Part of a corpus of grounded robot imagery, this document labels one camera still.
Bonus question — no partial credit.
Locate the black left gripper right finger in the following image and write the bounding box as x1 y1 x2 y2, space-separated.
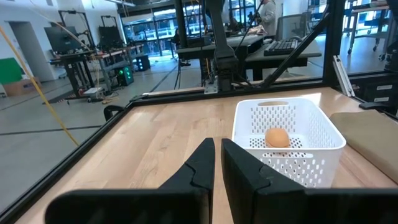
221 138 398 224

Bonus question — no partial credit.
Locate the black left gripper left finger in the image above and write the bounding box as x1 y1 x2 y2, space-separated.
44 138 216 224

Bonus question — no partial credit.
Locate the white perforated plastic basket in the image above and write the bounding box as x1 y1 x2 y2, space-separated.
231 97 347 189

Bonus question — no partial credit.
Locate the black chair armrest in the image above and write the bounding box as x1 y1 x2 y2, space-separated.
103 105 125 122

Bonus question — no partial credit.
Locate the computer tower with green lights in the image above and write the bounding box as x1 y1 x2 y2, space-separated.
116 65 135 87

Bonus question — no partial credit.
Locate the computer tower with blue lights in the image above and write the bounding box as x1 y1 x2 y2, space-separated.
133 55 152 72

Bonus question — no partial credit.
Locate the black office desk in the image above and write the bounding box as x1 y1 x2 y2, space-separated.
245 39 323 82

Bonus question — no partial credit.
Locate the white flat box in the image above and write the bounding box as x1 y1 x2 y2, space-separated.
83 86 103 100

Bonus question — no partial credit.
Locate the beige folded cloth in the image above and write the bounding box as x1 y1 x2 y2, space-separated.
329 109 398 184

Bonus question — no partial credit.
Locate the person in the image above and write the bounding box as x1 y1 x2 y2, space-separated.
172 28 192 68
259 0 277 37

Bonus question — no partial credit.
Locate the black keyboard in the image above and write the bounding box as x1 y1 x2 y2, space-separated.
263 39 299 57

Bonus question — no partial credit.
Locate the silver aluminium bar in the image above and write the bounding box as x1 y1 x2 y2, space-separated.
331 55 356 98

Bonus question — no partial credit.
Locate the black rolling rack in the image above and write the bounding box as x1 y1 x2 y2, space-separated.
58 9 96 47
98 15 125 52

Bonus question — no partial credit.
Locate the black box with white labels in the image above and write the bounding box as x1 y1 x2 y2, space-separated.
357 74 398 110

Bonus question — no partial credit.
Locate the metal workbench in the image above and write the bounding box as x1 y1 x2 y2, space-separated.
49 45 146 103

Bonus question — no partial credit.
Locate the black computer monitor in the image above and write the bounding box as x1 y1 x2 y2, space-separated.
43 26 83 54

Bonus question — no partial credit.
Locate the metal rolling cart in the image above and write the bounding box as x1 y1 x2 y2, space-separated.
341 0 398 60

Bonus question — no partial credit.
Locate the cardboard box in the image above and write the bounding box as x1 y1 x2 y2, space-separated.
2 77 41 97

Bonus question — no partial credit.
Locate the green board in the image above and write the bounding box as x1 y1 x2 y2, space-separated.
0 57 23 85

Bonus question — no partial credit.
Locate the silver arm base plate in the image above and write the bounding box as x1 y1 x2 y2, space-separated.
203 79 218 95

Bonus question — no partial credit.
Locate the black table frame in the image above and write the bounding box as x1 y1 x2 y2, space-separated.
0 0 398 223

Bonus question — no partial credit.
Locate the yellow hanging cable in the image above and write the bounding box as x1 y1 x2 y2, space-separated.
0 26 80 147

